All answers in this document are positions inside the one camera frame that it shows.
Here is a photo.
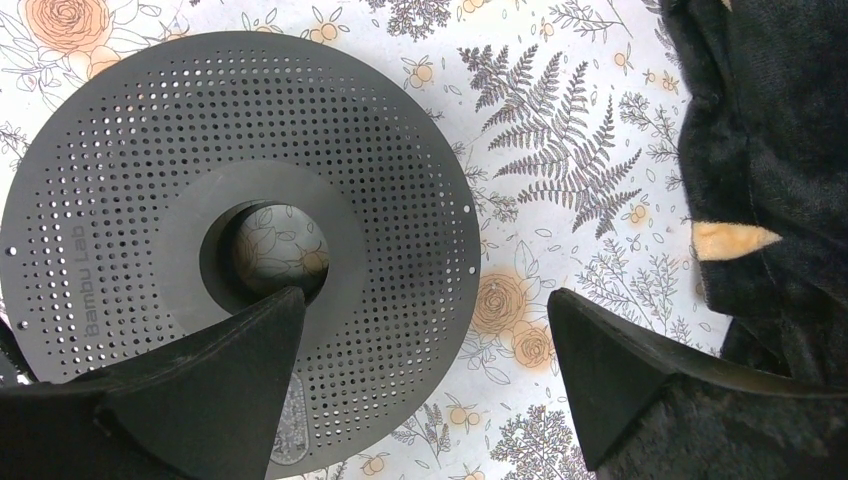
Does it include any grey perforated spool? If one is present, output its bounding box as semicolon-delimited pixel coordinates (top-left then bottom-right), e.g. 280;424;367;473
1;31;480;479

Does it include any black flower-pattern plush blanket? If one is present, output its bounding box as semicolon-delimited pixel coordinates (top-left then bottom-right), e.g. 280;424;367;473
655;0;848;480

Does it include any floral table mat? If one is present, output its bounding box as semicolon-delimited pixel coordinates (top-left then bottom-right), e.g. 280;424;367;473
1;1;727;479

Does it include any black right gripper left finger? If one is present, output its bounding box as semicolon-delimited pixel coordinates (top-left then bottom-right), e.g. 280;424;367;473
1;287;306;479

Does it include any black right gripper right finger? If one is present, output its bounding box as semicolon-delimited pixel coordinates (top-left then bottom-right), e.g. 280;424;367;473
547;289;847;479

